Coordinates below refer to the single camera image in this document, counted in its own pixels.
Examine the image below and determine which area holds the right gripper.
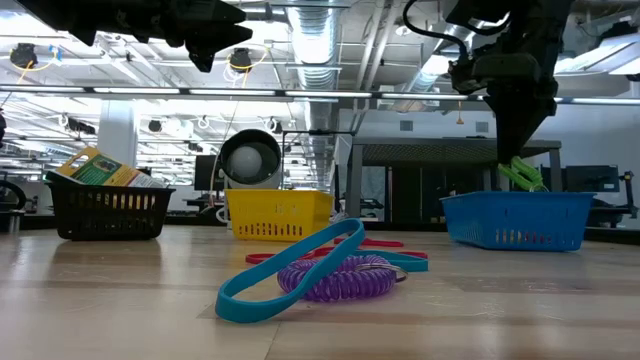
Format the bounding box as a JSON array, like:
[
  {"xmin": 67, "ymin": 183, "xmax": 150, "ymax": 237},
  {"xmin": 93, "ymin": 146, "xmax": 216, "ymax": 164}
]
[{"xmin": 478, "ymin": 51, "xmax": 558, "ymax": 166}]

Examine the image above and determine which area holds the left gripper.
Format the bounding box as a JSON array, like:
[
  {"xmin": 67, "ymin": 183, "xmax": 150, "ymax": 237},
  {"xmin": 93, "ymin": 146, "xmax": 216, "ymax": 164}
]
[{"xmin": 99, "ymin": 0, "xmax": 254, "ymax": 74}]

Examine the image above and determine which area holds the green coil keychain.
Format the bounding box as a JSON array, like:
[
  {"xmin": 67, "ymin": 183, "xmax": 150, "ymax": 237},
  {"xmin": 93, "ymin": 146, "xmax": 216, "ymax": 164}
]
[{"xmin": 497, "ymin": 155, "xmax": 549, "ymax": 194}]

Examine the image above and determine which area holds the blue rubber band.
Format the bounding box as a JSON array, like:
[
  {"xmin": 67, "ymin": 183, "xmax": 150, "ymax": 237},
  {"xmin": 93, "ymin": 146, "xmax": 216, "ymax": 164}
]
[
  {"xmin": 215, "ymin": 217, "xmax": 365, "ymax": 325},
  {"xmin": 349, "ymin": 248, "xmax": 430, "ymax": 274}
]

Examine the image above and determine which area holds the yellow carded crayon pack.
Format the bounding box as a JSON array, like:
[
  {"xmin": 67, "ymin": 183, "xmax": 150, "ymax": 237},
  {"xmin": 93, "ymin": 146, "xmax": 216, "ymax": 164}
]
[{"xmin": 45, "ymin": 146, "xmax": 167, "ymax": 190}]

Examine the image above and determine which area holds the purple coil keychain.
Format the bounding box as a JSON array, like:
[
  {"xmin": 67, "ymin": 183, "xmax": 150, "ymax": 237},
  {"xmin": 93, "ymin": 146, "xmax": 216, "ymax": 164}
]
[{"xmin": 277, "ymin": 254, "xmax": 409, "ymax": 303}]

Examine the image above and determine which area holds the black background monitor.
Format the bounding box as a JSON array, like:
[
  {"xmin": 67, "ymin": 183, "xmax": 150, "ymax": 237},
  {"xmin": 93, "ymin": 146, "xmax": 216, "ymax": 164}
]
[
  {"xmin": 193, "ymin": 154, "xmax": 225, "ymax": 192},
  {"xmin": 564, "ymin": 164, "xmax": 621, "ymax": 194}
]

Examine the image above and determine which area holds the blue plastic basket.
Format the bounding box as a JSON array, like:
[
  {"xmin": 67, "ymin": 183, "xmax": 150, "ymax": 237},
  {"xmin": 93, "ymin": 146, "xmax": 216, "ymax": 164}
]
[{"xmin": 440, "ymin": 191, "xmax": 596, "ymax": 252}]

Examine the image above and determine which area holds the grey perforated metal stand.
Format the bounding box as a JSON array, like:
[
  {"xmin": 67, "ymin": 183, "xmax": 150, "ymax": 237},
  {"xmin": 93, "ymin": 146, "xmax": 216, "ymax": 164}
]
[{"xmin": 344, "ymin": 137, "xmax": 562, "ymax": 220}]

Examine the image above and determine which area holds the long ceiling light bar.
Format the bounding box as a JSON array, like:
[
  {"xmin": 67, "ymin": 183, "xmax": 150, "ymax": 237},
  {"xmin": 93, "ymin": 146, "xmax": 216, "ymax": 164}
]
[{"xmin": 0, "ymin": 84, "xmax": 640, "ymax": 105}]

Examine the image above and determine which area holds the white spot lamp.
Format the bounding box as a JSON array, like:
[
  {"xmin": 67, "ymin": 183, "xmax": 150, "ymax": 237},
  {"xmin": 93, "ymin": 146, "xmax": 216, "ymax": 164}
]
[{"xmin": 218, "ymin": 128, "xmax": 284, "ymax": 190}]

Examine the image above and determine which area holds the white round column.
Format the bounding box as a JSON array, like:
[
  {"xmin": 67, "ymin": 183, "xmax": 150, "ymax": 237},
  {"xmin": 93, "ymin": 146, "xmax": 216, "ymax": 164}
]
[{"xmin": 97, "ymin": 112, "xmax": 137, "ymax": 174}]

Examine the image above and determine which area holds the yellow plastic basket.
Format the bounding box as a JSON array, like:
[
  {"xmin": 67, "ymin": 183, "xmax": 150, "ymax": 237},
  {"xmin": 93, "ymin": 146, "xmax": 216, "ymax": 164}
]
[{"xmin": 224, "ymin": 188, "xmax": 335, "ymax": 242}]

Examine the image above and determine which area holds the black plastic basket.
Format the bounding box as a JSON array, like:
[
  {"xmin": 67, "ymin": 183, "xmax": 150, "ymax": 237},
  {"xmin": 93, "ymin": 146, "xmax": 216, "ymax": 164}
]
[{"xmin": 47, "ymin": 182, "xmax": 176, "ymax": 241}]

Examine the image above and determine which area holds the black ceiling-hung camera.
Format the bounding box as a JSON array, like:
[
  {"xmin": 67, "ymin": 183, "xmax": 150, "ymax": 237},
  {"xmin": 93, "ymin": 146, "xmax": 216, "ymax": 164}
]
[
  {"xmin": 9, "ymin": 42, "xmax": 39, "ymax": 70},
  {"xmin": 228, "ymin": 47, "xmax": 254, "ymax": 75}
]

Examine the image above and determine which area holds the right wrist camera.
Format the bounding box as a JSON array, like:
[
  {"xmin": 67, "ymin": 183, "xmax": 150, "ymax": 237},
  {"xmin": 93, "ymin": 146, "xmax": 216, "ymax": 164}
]
[{"xmin": 446, "ymin": 55, "xmax": 484, "ymax": 95}]

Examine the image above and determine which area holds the corrugated silver air duct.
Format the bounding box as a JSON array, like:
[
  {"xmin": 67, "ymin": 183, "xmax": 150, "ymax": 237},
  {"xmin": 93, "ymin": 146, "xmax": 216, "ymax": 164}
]
[{"xmin": 284, "ymin": 0, "xmax": 351, "ymax": 191}]

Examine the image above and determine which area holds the white lamp cable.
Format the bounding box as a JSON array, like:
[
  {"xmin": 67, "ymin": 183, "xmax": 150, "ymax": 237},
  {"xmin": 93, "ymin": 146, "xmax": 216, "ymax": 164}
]
[{"xmin": 207, "ymin": 112, "xmax": 236, "ymax": 225}]

